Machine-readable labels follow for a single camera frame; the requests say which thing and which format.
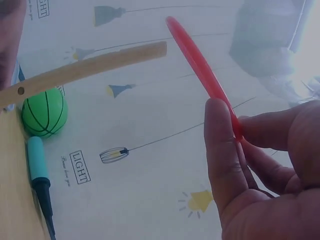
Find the person's left hand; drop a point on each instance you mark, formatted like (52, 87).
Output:
(8, 37)

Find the person's right hand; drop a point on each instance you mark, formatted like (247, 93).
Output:
(275, 215)

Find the light wooden stick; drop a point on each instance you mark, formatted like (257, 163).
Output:
(95, 65)

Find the green ball with black lines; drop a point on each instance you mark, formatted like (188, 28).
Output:
(45, 113)

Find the person's right thumb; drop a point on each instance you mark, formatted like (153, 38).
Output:
(220, 145)

